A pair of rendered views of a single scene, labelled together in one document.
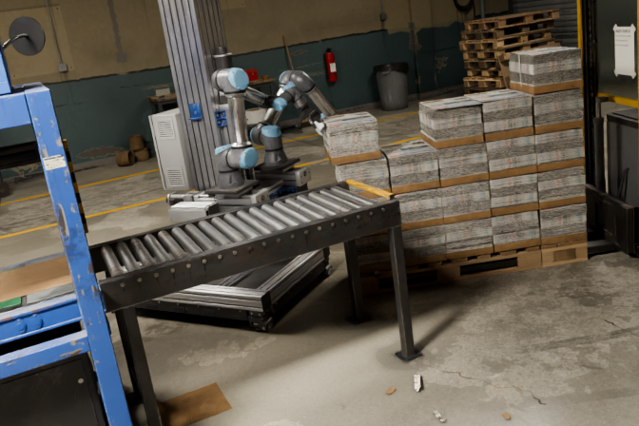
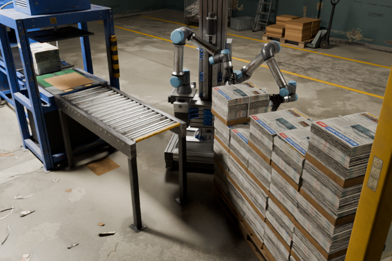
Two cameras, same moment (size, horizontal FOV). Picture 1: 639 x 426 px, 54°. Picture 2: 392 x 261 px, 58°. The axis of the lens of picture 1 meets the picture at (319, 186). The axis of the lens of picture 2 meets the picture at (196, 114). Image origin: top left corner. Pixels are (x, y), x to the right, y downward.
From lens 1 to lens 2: 3.64 m
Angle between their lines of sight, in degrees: 66
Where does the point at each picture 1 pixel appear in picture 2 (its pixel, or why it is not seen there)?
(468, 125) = (265, 144)
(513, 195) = (277, 223)
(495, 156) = (275, 183)
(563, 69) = (332, 156)
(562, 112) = (322, 195)
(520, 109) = (294, 162)
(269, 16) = not seen: outside the picture
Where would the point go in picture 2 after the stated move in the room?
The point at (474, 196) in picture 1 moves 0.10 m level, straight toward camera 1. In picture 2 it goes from (259, 198) to (244, 199)
